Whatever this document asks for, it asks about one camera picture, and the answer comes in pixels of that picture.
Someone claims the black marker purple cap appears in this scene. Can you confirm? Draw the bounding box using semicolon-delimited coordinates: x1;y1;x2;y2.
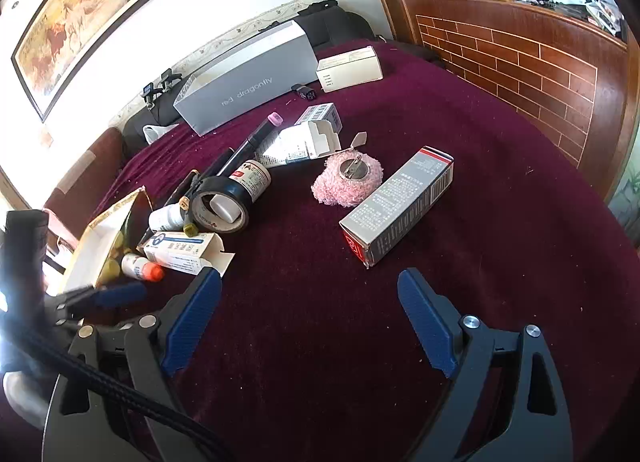
200;147;238;180

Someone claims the white cardboard box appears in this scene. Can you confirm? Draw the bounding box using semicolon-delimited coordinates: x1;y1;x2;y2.
315;45;384;94

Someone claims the grey shoe box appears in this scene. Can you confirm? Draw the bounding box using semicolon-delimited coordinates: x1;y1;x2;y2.
172;19;321;138

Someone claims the grey box red end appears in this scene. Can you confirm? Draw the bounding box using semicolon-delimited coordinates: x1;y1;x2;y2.
339;145;455;268

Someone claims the white plastic bag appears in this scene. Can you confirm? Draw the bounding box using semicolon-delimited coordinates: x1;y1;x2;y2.
142;124;176;143

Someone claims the white bottle orange cap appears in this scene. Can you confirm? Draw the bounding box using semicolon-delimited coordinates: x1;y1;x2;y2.
121;253;166;284

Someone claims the black braided cable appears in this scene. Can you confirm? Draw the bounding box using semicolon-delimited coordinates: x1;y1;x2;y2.
0;317;226;462

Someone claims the wooden brick-pattern counter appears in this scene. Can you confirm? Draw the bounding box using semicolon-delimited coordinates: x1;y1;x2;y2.
357;0;640;203

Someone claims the white barcode medicine box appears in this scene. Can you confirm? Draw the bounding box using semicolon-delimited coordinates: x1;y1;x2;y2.
292;102;346;160

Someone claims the bottle with red label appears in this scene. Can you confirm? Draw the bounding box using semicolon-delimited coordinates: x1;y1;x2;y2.
227;159;272;203

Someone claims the green printed panel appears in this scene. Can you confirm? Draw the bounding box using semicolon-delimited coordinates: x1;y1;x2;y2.
607;162;640;228

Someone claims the black marker pink cap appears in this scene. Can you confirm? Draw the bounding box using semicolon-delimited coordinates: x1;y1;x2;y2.
217;113;283;180

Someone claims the black tape roll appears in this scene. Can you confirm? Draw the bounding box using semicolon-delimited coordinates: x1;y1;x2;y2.
189;173;251;234

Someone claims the small white plastic bottle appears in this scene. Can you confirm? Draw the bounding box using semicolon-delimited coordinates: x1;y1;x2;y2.
207;193;241;224
148;203;188;232

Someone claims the framed horse painting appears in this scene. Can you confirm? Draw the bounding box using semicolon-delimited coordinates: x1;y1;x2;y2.
10;0;186;123

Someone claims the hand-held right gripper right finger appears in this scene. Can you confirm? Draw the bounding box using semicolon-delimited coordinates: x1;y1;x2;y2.
397;267;573;462

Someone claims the pink fluffy hair clip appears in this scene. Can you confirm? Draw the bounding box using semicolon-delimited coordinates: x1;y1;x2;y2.
311;132;386;208

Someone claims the gold brown box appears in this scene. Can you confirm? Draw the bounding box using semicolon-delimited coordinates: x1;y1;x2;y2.
60;185;153;293

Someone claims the black leather seat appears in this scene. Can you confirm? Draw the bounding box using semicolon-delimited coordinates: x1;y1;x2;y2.
122;74;201;153

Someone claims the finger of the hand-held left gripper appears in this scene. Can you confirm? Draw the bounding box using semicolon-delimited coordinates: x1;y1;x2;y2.
47;281;148;323

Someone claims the blue white medicine box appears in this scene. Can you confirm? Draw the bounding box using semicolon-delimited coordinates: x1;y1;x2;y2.
136;231;236;278

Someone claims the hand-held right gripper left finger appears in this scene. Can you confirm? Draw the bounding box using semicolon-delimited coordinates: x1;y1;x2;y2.
47;267;223;423

